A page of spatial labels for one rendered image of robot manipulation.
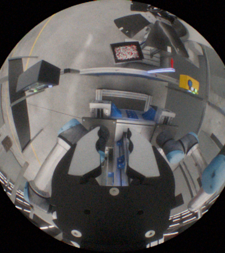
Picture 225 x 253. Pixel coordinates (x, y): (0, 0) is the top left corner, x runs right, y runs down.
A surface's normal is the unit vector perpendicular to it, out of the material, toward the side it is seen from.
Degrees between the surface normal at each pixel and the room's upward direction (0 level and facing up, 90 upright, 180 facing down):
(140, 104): 0
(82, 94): 0
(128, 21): 51
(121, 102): 0
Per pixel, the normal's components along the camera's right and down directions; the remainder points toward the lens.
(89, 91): -0.01, 0.49
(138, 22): -0.40, 0.88
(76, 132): 0.66, -0.22
